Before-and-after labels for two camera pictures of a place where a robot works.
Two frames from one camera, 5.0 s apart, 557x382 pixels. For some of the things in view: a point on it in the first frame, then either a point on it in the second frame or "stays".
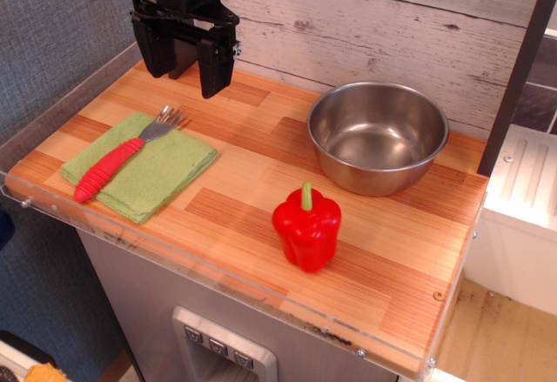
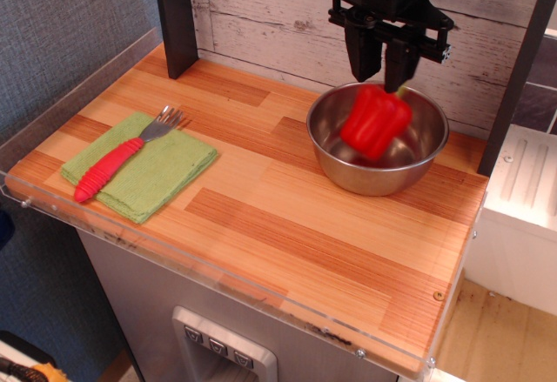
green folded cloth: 164,165 stays
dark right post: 509,107 stays
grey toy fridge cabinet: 181,329 stays
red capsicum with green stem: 307,227 -> 374,118
